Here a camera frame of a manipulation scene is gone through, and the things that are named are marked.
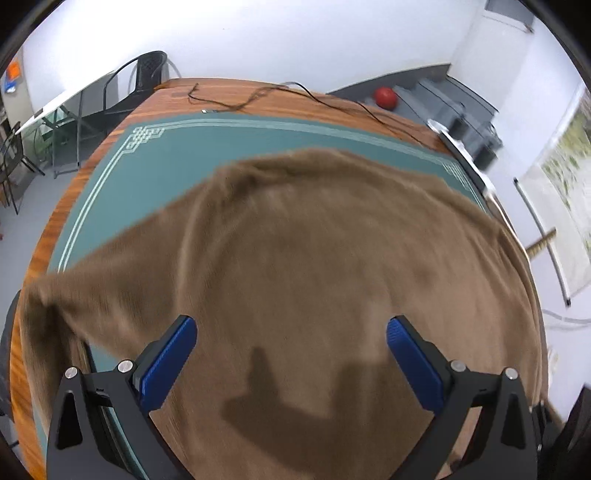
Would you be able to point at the dark folding chair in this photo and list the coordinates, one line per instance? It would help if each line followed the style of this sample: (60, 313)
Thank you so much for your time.
(14, 157)

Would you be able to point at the wooden stick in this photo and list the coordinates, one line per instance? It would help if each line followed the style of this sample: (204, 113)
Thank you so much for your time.
(541, 242)

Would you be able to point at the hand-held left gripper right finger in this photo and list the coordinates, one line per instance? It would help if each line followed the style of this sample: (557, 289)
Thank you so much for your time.
(413, 364)

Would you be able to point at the white power strip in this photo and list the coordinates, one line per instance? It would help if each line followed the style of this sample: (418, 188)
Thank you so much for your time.
(461, 152)

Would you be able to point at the red basketball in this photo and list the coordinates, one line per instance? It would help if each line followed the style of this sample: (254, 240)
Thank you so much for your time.
(385, 98)

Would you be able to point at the white folding table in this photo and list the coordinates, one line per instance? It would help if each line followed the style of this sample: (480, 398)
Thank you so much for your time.
(69, 97)

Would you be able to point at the wall scroll painting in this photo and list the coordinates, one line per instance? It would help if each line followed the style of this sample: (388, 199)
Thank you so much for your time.
(568, 175)

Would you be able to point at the orange wall note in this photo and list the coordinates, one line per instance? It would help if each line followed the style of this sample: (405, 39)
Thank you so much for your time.
(14, 69)

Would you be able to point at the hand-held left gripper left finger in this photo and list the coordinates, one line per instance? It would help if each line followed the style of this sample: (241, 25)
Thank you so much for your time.
(168, 364)

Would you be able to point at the green table mat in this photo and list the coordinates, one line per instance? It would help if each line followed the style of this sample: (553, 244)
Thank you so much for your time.
(207, 147)

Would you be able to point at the black metal chair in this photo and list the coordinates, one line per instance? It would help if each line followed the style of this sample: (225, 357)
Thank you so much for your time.
(147, 69)

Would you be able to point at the black power adapter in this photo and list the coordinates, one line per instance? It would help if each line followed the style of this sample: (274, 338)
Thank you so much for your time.
(485, 154)
(461, 123)

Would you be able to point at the grey stairs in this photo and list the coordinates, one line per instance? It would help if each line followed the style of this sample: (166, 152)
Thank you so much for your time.
(434, 92)

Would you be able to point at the brown fleece garment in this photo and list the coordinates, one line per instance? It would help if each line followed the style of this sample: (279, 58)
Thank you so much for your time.
(300, 258)

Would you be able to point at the white oval dish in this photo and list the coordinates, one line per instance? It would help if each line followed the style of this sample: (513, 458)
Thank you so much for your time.
(436, 125)

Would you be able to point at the white door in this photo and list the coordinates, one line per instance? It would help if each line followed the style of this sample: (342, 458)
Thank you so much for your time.
(503, 46)

